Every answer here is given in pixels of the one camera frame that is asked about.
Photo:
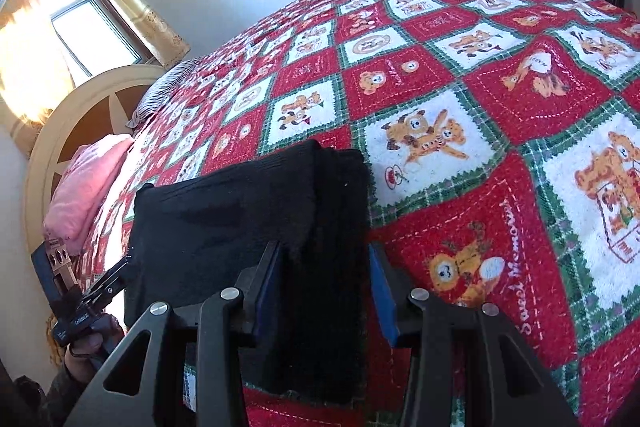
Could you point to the cream wooden headboard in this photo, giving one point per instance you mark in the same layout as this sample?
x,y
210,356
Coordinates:
x,y
75,102

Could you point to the window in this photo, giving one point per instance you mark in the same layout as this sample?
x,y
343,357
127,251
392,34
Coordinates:
x,y
95,32

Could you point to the red checked printed blanket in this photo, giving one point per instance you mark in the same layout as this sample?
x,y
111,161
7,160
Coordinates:
x,y
500,107

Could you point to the sheer yellow curtain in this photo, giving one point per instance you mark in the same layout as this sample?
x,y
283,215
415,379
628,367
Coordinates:
x,y
30,57

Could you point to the black pants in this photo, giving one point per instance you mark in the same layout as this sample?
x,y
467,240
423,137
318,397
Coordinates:
x,y
225,217

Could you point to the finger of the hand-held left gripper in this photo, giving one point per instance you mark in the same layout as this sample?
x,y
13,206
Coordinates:
x,y
110,282

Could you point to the pink pillow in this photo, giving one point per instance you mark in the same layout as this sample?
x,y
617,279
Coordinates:
x,y
85,192

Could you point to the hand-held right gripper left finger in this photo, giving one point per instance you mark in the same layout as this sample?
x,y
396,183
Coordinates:
x,y
274,287

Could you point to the person's left hand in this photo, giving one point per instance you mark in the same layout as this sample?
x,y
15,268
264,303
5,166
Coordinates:
x,y
87,352

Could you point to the grey striped pillow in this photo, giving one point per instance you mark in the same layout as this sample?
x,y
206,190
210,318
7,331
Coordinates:
x,y
160,92

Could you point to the yellow patterned curtain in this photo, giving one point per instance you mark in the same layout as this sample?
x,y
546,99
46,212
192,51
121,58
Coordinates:
x,y
145,22

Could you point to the person's left forearm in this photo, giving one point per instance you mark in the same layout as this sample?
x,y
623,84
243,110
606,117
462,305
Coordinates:
x,y
45,399

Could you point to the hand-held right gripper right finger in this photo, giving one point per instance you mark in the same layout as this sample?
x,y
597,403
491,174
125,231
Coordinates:
x,y
385,297

